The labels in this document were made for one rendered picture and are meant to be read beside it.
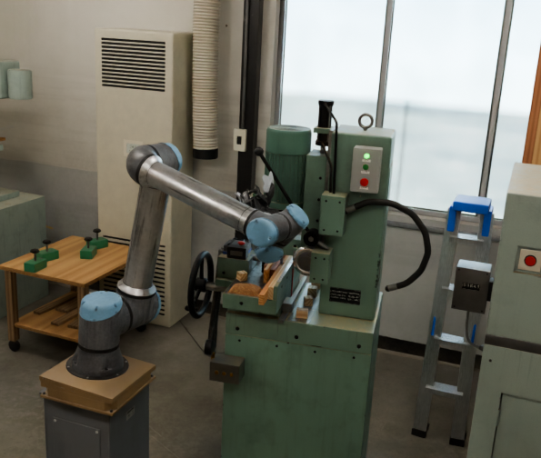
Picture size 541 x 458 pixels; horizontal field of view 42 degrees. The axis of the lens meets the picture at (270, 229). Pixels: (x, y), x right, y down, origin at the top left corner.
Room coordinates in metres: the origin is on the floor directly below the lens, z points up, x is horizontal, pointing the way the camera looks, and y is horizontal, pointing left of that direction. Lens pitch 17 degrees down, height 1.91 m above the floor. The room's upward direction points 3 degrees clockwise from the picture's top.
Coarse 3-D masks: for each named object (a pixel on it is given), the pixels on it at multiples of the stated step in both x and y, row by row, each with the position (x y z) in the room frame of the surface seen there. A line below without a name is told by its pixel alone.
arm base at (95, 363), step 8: (80, 352) 2.35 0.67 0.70; (88, 352) 2.33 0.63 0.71; (96, 352) 2.33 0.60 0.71; (104, 352) 2.34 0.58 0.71; (112, 352) 2.36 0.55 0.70; (120, 352) 2.41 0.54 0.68; (72, 360) 2.37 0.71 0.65; (80, 360) 2.33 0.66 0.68; (88, 360) 2.32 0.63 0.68; (96, 360) 2.32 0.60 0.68; (104, 360) 2.33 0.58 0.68; (112, 360) 2.35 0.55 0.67; (120, 360) 2.39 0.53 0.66; (80, 368) 2.32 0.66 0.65; (88, 368) 2.31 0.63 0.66; (96, 368) 2.31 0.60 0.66; (104, 368) 2.33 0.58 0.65; (112, 368) 2.34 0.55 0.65; (120, 368) 2.38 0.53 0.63; (96, 376) 2.31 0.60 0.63
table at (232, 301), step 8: (256, 264) 2.84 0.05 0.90; (256, 272) 2.75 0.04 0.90; (296, 272) 2.84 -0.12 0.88; (216, 280) 2.73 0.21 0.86; (224, 280) 2.72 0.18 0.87; (232, 280) 2.72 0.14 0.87; (248, 280) 2.65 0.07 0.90; (256, 280) 2.66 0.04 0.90; (288, 288) 2.68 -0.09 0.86; (224, 296) 2.50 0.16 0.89; (232, 296) 2.49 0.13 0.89; (240, 296) 2.49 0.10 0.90; (248, 296) 2.48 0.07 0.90; (280, 296) 2.52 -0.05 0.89; (224, 304) 2.50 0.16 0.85; (232, 304) 2.49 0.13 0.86; (240, 304) 2.49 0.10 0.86; (248, 304) 2.48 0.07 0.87; (256, 304) 2.47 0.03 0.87; (264, 304) 2.47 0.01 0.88; (272, 304) 2.46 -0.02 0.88; (280, 304) 2.53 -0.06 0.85; (256, 312) 2.47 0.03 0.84; (264, 312) 2.47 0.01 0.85; (272, 312) 2.46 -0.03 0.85
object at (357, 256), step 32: (352, 128) 2.70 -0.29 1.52; (384, 128) 2.74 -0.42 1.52; (352, 160) 2.57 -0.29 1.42; (384, 160) 2.54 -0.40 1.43; (352, 192) 2.57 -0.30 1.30; (384, 192) 2.54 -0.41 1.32; (352, 224) 2.56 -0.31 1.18; (384, 224) 2.57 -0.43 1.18; (352, 256) 2.56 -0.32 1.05; (320, 288) 2.59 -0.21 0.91; (352, 288) 2.56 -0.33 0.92
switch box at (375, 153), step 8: (360, 152) 2.50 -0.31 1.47; (368, 152) 2.50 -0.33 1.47; (376, 152) 2.49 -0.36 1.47; (360, 160) 2.50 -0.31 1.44; (376, 160) 2.49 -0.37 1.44; (352, 168) 2.51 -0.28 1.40; (360, 168) 2.50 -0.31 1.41; (376, 168) 2.49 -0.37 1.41; (352, 176) 2.51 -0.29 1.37; (360, 176) 2.50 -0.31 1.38; (368, 176) 2.49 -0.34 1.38; (376, 176) 2.49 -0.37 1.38; (352, 184) 2.51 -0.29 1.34; (360, 184) 2.50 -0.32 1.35; (368, 184) 2.49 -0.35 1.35; (376, 184) 2.49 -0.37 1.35; (368, 192) 2.49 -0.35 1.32; (376, 192) 2.49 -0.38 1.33
